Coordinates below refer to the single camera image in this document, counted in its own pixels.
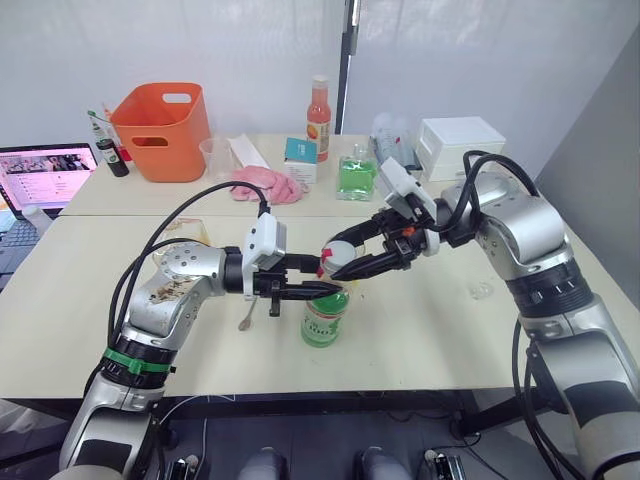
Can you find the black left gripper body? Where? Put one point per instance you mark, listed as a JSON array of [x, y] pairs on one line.
[[272, 287]]

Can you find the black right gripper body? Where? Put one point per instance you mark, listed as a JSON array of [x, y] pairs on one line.
[[400, 245]]

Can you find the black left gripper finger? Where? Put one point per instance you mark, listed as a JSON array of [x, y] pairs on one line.
[[315, 290], [305, 262]]

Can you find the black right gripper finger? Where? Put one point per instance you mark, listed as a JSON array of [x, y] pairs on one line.
[[357, 231], [365, 267]]

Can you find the white bottle cap red marks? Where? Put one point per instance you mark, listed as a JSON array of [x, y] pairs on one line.
[[339, 254]]

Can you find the green juice bottle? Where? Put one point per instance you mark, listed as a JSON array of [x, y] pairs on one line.
[[325, 320]]

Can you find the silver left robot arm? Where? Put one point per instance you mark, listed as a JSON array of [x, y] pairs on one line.
[[175, 280]]

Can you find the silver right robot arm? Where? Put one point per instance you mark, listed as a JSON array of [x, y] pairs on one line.
[[525, 225]]

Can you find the long metal spoon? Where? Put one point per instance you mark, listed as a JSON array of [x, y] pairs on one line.
[[245, 324]]

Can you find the square bottle green liquid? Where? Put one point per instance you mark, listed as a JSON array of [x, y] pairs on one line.
[[356, 180]]

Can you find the clear drinking glass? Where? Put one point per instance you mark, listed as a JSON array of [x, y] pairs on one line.
[[192, 232]]

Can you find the tall pink drink bottle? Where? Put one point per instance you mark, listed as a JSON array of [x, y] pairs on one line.
[[318, 117]]

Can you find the dark bottle green label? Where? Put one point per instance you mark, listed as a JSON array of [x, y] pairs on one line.
[[114, 157]]

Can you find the white green slim bottle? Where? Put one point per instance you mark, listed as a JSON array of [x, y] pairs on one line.
[[96, 125]]

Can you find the small white bottle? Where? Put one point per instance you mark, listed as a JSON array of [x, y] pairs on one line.
[[35, 214]]

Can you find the pink cloth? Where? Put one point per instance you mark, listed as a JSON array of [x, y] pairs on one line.
[[270, 185]]

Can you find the white teal small box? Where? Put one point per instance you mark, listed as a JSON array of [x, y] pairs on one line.
[[301, 160]]

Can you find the white storage box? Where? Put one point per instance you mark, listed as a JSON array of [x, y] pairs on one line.
[[457, 147]]

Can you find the flat white carton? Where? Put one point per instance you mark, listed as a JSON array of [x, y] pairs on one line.
[[247, 150]]

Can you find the clear plastic cup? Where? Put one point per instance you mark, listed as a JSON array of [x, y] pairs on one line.
[[215, 157]]

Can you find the black vertical pole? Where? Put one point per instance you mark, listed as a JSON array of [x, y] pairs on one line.
[[347, 65]]

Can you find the dark rounded shape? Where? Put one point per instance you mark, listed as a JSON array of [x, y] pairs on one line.
[[262, 465], [380, 465]]

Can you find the orange plastic bin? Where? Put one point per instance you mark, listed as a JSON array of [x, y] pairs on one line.
[[160, 132]]

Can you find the open laptop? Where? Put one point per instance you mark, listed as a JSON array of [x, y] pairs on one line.
[[40, 175]]

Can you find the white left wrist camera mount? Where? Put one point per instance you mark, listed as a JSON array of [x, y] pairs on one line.
[[265, 240]]

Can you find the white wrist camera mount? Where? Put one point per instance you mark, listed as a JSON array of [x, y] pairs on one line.
[[400, 182], [265, 240]]

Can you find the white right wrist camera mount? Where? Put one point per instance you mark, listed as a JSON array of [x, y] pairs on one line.
[[400, 182]]

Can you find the black table frame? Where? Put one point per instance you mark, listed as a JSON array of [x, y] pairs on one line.
[[350, 402]]

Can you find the black metal bracket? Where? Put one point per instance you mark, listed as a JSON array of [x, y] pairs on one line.
[[182, 469], [441, 466]]

